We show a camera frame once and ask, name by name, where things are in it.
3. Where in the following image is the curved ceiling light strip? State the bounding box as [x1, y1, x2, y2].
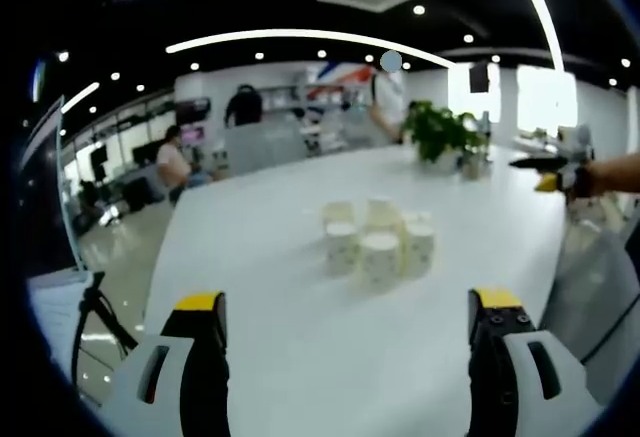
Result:
[165, 28, 457, 69]
[502, 0, 567, 74]

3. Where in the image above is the grey counter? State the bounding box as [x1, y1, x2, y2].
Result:
[222, 119, 307, 177]

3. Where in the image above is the white table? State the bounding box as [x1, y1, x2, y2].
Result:
[142, 144, 569, 437]

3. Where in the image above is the black cable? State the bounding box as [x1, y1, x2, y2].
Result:
[578, 292, 640, 366]
[71, 270, 140, 401]

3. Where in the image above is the green potted plant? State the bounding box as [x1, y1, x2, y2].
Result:
[401, 100, 494, 174]

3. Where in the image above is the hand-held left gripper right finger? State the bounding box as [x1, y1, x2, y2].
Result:
[467, 286, 604, 437]

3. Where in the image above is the small glass jar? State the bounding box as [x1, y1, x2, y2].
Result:
[460, 150, 489, 181]

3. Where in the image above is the cluster of white paper cups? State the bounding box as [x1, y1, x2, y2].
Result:
[321, 197, 437, 289]

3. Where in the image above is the black hanging speaker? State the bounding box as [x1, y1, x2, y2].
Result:
[468, 63, 490, 94]

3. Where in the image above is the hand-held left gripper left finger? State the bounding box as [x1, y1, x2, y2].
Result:
[102, 290, 231, 437]

